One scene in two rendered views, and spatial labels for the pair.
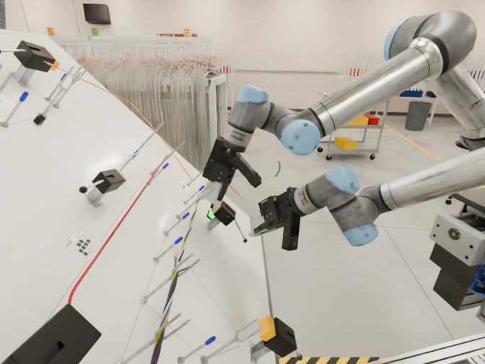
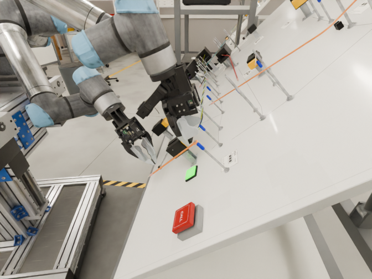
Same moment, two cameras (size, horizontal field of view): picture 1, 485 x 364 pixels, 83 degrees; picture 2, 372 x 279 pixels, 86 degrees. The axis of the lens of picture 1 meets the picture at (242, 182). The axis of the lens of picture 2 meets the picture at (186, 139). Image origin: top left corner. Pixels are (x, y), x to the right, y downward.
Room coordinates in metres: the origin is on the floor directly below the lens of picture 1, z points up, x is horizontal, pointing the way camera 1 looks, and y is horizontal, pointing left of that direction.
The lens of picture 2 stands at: (1.19, 0.13, 1.44)
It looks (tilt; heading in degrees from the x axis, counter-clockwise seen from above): 33 degrees down; 187
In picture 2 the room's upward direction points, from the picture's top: straight up
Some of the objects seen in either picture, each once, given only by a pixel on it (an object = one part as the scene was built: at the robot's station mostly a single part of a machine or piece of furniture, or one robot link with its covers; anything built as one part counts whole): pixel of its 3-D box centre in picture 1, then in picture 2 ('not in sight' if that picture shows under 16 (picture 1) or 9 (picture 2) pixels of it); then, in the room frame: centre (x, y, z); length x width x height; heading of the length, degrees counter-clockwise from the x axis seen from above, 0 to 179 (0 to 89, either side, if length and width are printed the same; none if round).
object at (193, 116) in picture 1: (119, 184); not in sight; (1.60, 0.79, 0.78); 1.39 x 0.45 x 1.56; 84
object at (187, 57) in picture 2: not in sight; (202, 62); (-0.45, 0.06, 1.09); 0.35 x 0.33 x 0.07; 1
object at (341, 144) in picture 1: (346, 124); not in sight; (4.51, -1.69, 0.54); 0.99 x 0.50 x 1.08; 95
